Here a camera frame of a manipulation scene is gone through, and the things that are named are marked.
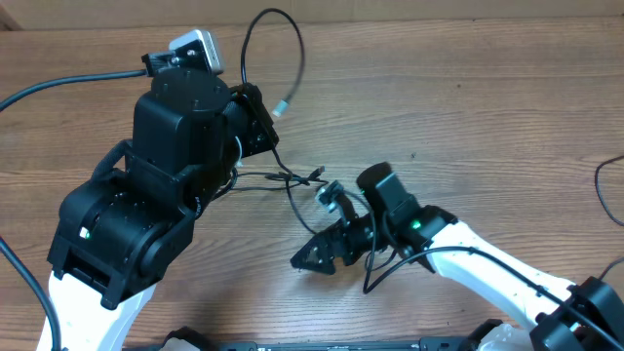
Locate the black USB-A cable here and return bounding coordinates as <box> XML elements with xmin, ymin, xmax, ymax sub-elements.
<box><xmin>214</xmin><ymin>7</ymin><xmax>327</xmax><ymax>235</ymax></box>

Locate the black USB-C cable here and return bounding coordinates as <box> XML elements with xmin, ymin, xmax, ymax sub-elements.
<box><xmin>593</xmin><ymin>154</ymin><xmax>624</xmax><ymax>282</ymax></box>

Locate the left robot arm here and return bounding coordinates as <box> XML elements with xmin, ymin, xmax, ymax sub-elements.
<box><xmin>38</xmin><ymin>68</ymin><xmax>279</xmax><ymax>350</ymax></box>

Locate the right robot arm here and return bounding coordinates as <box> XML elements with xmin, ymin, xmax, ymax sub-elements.
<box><xmin>291</xmin><ymin>162</ymin><xmax>623</xmax><ymax>350</ymax></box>

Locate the cardboard back panel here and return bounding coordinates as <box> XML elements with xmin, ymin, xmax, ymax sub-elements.
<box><xmin>1</xmin><ymin>0</ymin><xmax>623</xmax><ymax>30</ymax></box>

